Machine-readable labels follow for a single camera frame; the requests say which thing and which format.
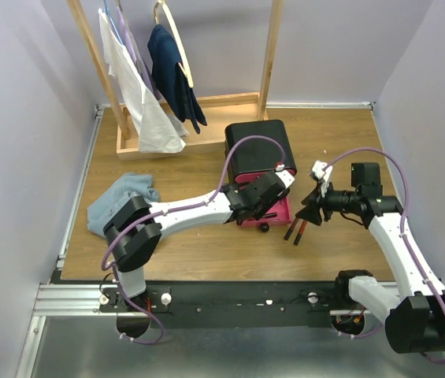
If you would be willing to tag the bright red lip gloss tube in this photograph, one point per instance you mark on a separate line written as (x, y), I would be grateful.
(300, 233)

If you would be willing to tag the blue hanger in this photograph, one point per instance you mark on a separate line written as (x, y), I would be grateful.
(112, 23)

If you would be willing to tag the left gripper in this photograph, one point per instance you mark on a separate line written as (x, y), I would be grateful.
(274, 188)

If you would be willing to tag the aluminium frame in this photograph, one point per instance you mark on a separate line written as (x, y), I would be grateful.
(87, 346)

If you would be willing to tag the blue denim jeans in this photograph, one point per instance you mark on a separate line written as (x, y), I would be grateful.
(128, 186)

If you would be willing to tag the white shirt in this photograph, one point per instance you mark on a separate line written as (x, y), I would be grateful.
(155, 129)

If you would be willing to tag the pink bottom drawer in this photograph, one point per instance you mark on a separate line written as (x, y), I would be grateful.
(279, 214)

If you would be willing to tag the cream hanger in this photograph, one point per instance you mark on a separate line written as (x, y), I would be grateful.
(161, 6)

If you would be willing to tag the purple shirt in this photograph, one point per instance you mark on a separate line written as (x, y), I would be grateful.
(146, 77)

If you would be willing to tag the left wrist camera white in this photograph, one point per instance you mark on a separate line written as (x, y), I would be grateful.
(284, 175)

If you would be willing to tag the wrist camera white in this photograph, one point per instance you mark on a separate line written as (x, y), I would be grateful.
(321, 172)
(284, 175)

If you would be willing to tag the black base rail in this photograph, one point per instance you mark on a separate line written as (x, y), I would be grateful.
(245, 304)

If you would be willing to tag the dark red lip gloss tube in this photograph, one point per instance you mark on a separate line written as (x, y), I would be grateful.
(290, 230)

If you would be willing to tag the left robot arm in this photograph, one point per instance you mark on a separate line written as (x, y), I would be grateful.
(135, 231)

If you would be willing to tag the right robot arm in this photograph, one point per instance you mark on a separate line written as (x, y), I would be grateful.
(414, 318)

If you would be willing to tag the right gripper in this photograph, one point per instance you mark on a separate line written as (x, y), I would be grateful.
(314, 201)

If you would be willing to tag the black drawer organizer box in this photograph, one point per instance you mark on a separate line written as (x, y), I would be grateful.
(256, 156)

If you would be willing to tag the wooden clothes rack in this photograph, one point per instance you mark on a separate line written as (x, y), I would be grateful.
(219, 110)

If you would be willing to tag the grey hanger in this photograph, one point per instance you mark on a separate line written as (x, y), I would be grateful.
(135, 48)

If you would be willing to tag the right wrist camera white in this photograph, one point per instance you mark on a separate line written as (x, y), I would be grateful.
(321, 172)

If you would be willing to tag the navy blue garment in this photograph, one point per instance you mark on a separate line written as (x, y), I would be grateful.
(170, 79)

